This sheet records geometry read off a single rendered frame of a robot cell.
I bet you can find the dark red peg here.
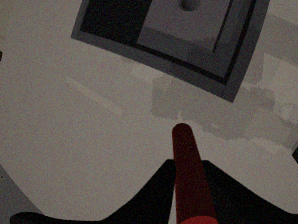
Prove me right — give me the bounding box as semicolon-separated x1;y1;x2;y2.
172;123;218;224

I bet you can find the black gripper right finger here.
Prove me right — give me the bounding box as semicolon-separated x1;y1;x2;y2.
201;160;298;224

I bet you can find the grey square plate with hole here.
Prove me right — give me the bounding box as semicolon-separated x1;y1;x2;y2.
144;0;233;53

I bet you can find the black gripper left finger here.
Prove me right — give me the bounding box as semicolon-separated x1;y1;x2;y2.
9;159;177;224

